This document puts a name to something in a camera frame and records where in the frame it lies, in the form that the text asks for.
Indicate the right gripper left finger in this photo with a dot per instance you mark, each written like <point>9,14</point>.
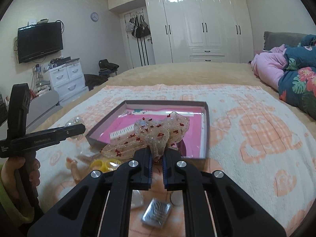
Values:
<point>100,204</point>

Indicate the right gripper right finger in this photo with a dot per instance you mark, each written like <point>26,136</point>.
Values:
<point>214,205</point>

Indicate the yellow hoop earrings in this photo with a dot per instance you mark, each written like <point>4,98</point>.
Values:
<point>105,165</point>

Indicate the sheer bow with red dots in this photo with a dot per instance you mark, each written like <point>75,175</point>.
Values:
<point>157,135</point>

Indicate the green sleeve forearm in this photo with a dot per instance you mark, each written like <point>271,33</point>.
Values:
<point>16,217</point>

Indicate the left hand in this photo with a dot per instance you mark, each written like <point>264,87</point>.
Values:
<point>10,175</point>

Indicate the clear flat plastic packet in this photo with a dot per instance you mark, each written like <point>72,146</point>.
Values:
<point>137,199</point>

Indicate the silver hair comb packet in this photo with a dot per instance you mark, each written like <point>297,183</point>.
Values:
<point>156,213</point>

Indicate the pink card in box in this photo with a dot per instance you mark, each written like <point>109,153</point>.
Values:
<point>183,128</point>

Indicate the orange white patterned towel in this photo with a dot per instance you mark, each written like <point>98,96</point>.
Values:
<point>264,146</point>

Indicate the white drawer dresser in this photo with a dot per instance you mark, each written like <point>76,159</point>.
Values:
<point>68,81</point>

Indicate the brown cardboard box tray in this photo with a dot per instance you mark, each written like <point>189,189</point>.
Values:
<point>120,120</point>

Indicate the dark clothes pile on chair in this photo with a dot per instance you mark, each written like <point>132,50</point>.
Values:
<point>105,72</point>

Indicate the beige bedspread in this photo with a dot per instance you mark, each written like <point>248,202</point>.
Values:
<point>173,75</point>

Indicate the blue floral quilt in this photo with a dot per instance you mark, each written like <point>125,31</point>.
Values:
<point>297,85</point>

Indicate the pink jacket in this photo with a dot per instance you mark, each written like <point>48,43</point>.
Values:
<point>268,65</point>

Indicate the white door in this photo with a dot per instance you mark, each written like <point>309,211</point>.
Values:
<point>139,52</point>

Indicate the black handbags on door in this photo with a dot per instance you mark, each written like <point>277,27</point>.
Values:
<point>138,27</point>

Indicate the white wardrobe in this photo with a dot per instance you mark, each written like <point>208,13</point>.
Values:
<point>196,30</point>

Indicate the black wall television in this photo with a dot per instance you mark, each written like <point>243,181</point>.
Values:
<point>38,41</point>

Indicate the wall clock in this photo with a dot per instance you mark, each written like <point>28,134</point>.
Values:
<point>94,17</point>

